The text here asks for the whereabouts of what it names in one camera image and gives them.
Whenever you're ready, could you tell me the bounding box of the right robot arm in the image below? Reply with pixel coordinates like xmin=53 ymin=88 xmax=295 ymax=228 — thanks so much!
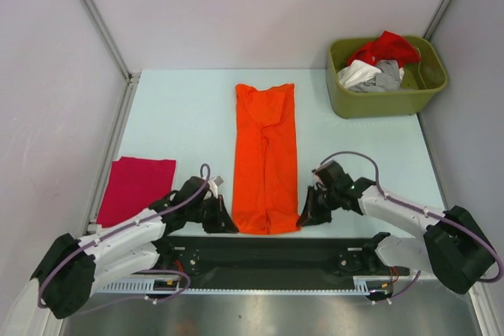
xmin=298 ymin=161 xmax=503 ymax=294

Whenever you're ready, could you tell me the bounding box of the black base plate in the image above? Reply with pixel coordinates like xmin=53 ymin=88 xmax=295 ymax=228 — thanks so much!
xmin=155 ymin=236 xmax=410 ymax=282

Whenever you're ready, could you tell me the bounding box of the aluminium frame rail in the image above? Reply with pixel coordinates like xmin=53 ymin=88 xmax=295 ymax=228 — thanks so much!
xmin=401 ymin=275 xmax=503 ymax=335

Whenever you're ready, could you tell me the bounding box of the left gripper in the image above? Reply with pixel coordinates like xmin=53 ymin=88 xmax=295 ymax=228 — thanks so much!
xmin=187 ymin=194 xmax=238 ymax=233

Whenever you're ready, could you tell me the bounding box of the olive green plastic bin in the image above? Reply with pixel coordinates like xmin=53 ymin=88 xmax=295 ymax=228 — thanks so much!
xmin=326 ymin=31 xmax=448 ymax=119

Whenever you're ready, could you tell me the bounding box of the white t-shirt in bin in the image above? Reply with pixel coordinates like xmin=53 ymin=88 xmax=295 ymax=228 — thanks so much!
xmin=337 ymin=60 xmax=381 ymax=89

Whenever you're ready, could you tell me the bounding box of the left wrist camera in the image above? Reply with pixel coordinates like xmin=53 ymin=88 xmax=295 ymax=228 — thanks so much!
xmin=209 ymin=175 xmax=224 ymax=197

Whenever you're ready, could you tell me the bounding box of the white slotted cable duct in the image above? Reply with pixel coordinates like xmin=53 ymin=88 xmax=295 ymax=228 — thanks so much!
xmin=97 ymin=275 xmax=391 ymax=296

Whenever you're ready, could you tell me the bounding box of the left aluminium corner post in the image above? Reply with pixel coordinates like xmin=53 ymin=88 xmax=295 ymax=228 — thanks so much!
xmin=79 ymin=0 xmax=132 ymax=83

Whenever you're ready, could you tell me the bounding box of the orange t-shirt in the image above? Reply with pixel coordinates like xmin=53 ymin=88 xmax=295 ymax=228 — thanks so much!
xmin=232 ymin=83 xmax=299 ymax=235

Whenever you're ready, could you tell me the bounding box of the grey t-shirt in bin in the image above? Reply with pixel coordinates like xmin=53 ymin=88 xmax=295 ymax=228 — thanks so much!
xmin=350 ymin=60 xmax=405 ymax=93

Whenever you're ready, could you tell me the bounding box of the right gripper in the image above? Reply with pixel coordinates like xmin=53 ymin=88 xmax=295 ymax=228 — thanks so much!
xmin=297 ymin=184 xmax=340 ymax=227

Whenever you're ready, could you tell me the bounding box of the folded magenta t-shirt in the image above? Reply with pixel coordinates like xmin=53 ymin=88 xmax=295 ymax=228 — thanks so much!
xmin=97 ymin=157 xmax=176 ymax=228

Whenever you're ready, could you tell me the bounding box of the red t-shirt in bin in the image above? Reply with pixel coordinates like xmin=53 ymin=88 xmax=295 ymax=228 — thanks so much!
xmin=347 ymin=31 xmax=421 ymax=68

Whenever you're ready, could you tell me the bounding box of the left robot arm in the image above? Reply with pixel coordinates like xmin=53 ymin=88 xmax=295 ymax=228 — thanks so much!
xmin=32 ymin=176 xmax=238 ymax=319

